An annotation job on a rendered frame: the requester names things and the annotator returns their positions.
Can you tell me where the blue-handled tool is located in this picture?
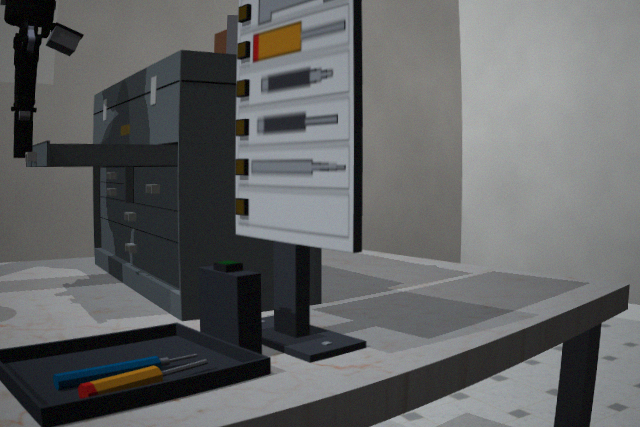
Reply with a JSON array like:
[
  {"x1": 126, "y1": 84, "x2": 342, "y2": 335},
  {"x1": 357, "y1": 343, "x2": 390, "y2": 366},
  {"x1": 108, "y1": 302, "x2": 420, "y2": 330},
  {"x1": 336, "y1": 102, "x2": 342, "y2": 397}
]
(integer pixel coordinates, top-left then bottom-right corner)
[{"x1": 53, "y1": 354, "x2": 197, "y2": 390}]

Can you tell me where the dark grey drawer chest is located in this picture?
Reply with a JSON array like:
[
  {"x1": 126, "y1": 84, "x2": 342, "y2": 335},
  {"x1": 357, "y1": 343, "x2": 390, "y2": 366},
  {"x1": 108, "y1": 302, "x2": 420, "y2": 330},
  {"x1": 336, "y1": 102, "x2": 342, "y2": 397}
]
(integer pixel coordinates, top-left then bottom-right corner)
[{"x1": 25, "y1": 50, "x2": 274, "y2": 321}]

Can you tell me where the orange-handled screwdriver with red end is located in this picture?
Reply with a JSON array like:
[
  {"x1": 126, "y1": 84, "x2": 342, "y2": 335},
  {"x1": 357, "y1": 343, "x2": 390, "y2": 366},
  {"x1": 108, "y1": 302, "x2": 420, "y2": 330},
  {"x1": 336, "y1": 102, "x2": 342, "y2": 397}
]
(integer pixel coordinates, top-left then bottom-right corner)
[{"x1": 78, "y1": 359, "x2": 208, "y2": 399}]

